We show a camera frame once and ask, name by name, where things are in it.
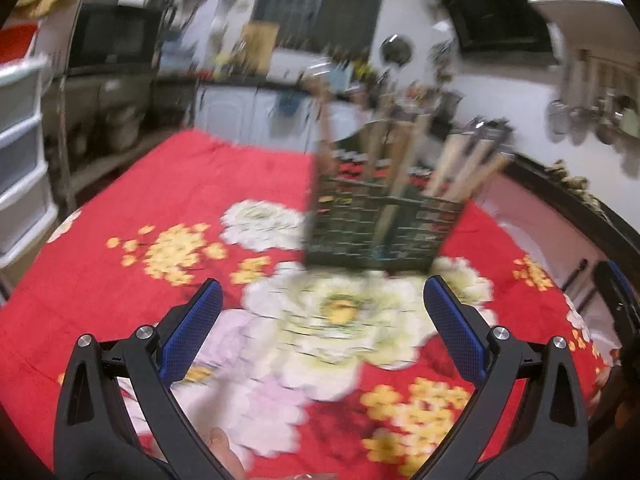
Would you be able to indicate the hanging utensil rack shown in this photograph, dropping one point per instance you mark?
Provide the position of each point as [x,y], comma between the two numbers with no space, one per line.
[597,96]

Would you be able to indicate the chopsticks pair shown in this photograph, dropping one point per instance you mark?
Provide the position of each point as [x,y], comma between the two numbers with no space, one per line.
[406,136]
[377,139]
[315,80]
[478,176]
[452,150]

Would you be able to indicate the wooden cutting board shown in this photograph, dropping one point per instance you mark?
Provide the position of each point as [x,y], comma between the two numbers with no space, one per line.
[260,38]

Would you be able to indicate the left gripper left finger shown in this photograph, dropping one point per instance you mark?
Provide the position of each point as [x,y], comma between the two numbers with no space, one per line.
[93,433]

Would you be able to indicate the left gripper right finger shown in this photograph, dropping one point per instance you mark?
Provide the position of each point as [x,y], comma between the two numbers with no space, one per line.
[526,418]

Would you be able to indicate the ginger root pile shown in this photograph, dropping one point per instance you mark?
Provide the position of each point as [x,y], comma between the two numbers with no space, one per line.
[575,185]

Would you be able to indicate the left hand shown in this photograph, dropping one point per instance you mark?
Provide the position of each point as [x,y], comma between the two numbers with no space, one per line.
[218,443]

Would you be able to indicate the red floral tablecloth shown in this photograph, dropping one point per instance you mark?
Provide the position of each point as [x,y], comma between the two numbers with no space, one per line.
[313,372]

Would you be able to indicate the black microwave oven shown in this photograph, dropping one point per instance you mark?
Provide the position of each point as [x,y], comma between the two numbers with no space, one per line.
[107,35]

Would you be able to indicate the white lower cabinets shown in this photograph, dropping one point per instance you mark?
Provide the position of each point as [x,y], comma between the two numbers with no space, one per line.
[281,120]

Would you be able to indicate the black range hood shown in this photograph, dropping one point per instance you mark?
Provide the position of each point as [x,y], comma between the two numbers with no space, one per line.
[500,31]

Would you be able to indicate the dark green utensil basket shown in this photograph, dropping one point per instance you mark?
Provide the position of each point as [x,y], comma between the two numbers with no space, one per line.
[358,224]

